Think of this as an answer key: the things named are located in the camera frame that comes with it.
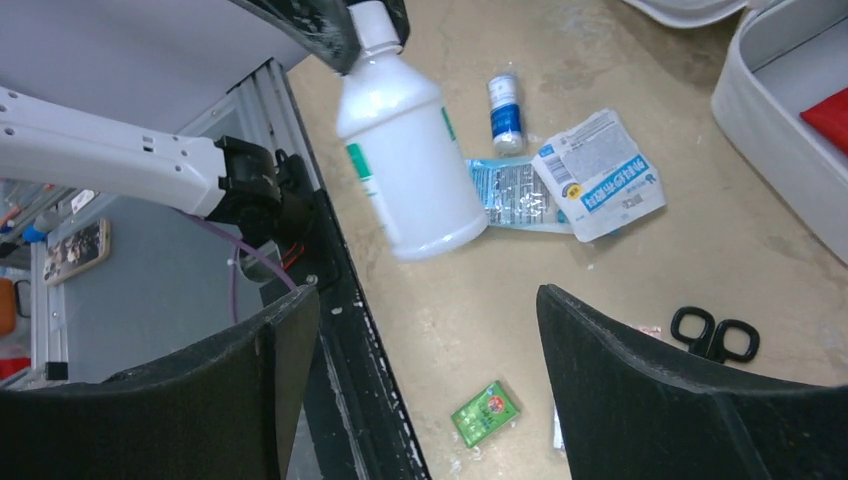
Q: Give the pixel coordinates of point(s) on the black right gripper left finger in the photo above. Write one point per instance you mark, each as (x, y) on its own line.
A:
(225, 407)

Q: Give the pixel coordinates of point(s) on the small green box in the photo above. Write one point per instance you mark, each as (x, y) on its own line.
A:
(484, 414)

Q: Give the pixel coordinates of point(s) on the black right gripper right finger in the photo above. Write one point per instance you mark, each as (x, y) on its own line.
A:
(634, 407)

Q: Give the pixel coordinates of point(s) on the blue clear wipes packet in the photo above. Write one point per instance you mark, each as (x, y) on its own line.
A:
(515, 197)

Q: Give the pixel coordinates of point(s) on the red fabric pouch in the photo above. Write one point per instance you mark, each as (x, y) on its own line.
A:
(829, 119)

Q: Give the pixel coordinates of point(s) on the white blue mask packet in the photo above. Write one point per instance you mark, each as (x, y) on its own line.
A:
(598, 176)

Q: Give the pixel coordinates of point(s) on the clear white cap bottle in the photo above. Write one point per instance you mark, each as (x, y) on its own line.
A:
(401, 142)

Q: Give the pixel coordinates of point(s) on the grey medicine case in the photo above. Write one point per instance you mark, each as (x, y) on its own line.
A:
(785, 57)

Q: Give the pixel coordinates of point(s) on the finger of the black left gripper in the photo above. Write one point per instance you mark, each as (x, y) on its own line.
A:
(400, 19)
(324, 28)

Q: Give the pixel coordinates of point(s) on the black handled scissors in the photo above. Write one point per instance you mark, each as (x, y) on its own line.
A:
(710, 344)

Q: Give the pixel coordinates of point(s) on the white bottle blue label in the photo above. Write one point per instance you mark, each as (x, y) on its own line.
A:
(505, 115)

